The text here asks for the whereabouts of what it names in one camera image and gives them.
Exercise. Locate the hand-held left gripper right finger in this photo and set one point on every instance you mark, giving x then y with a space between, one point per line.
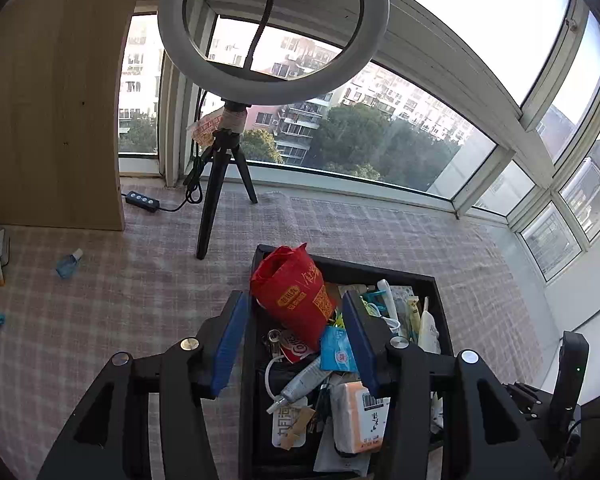
355 335

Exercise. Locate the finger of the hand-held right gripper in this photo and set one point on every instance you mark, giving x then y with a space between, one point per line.
532 400

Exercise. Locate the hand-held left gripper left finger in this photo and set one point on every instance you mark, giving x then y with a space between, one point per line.
232 345

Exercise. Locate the light blue wipes packet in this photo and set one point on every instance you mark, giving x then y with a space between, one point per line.
337 350

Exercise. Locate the slim white tube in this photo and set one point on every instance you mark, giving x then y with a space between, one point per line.
387 300

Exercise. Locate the red white snack sachet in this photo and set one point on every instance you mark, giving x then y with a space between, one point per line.
297 350

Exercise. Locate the black storage box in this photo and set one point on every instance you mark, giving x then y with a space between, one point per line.
247 410

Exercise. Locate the silver tube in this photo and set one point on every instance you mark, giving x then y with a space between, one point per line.
305 380

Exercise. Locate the red printed bag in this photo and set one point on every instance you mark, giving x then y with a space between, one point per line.
290 290

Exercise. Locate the orange white tissue pack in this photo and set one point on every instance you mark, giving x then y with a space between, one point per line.
357 415

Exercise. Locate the white sachet green print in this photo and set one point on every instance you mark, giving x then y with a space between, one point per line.
280 420

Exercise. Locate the pink plaid cloth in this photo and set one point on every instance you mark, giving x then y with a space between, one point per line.
130 285

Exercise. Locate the white plastic wrapper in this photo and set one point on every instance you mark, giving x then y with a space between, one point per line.
330 460

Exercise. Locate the black tripod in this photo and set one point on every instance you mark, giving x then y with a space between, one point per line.
215 195

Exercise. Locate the black power strip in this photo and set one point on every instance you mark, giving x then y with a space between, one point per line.
142 201

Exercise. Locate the small blue bottle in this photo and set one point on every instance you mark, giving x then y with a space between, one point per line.
69 265

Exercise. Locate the crumpled printed packet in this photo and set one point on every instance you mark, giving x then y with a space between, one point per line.
207 130

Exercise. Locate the light wooden board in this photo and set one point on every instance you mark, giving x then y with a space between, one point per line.
50 110

